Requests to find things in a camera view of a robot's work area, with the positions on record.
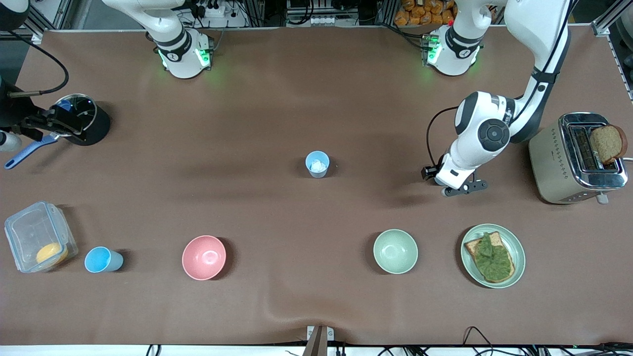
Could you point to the glass lid with blue knob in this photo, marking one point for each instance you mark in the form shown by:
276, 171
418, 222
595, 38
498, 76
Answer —
85, 111

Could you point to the green plate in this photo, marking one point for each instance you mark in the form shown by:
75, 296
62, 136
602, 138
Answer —
518, 257

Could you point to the aluminium frame profile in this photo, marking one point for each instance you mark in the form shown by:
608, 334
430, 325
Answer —
44, 22
610, 17

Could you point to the beige and chrome toaster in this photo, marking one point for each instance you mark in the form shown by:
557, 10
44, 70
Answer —
554, 163

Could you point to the blue cup with white paper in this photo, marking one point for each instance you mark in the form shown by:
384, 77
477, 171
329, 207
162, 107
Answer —
312, 158

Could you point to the pink bowl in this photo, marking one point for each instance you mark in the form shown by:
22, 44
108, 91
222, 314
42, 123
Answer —
203, 258

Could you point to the bag of orange buns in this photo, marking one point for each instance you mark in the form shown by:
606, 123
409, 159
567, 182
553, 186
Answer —
420, 12

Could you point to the white crumpled paper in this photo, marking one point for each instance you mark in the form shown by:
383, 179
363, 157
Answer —
318, 166

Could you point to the brown bread slice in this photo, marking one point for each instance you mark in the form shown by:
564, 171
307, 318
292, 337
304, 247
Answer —
607, 144

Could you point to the green bowl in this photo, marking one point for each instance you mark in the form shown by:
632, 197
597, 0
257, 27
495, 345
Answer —
395, 251

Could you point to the blue plastic cup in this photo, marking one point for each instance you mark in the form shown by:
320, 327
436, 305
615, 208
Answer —
99, 259

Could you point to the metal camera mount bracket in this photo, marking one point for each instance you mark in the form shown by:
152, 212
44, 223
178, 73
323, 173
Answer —
317, 341

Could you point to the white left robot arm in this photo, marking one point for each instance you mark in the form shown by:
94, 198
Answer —
474, 143

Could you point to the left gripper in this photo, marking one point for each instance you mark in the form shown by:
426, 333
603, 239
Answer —
428, 172

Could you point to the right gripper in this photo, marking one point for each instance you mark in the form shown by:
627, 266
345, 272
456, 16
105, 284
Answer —
15, 114

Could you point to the green lettuce leaf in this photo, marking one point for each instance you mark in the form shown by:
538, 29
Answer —
494, 262

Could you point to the bread slice under lettuce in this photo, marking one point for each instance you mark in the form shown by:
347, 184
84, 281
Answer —
472, 246

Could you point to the yellow round food piece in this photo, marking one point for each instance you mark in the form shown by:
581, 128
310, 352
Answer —
51, 253

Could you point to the clear plastic food container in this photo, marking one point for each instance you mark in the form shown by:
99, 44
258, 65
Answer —
29, 230

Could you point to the white power strip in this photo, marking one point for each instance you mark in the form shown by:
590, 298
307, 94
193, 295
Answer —
213, 11

